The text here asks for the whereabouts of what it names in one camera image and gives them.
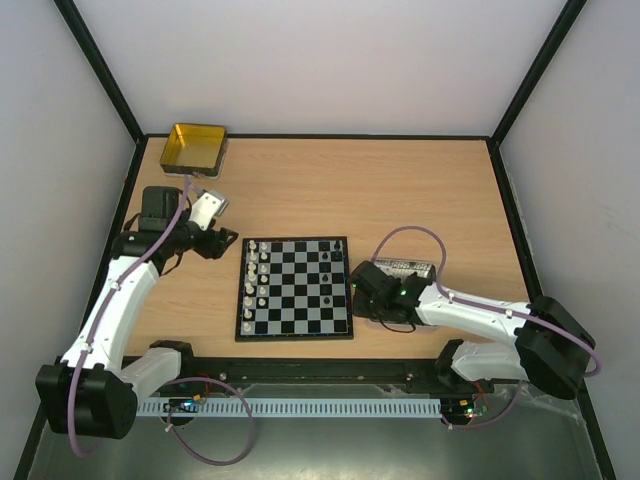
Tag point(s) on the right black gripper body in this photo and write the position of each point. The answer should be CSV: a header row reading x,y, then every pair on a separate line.
x,y
368,285

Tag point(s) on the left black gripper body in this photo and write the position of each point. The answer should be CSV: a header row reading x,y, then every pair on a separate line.
x,y
211,249

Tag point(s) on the pink tin with chess pieces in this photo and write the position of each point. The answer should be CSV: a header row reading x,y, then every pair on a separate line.
x,y
402,268

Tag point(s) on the black and silver chessboard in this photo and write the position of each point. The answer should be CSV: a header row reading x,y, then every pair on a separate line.
x,y
294,288

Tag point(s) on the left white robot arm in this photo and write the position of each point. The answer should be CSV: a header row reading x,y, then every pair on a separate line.
x,y
89,391

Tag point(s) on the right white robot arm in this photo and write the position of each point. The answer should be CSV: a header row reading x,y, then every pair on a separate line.
x,y
538,342

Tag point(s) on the yellow square tin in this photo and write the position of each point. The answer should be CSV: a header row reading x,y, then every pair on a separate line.
x,y
195,150

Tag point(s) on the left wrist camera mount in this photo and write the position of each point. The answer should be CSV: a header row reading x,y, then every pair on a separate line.
x,y
209,206

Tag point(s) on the black aluminium frame rail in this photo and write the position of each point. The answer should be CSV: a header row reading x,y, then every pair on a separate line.
x,y
320,372

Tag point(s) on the grey slotted cable duct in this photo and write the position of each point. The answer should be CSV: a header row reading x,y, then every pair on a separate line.
x,y
293,408

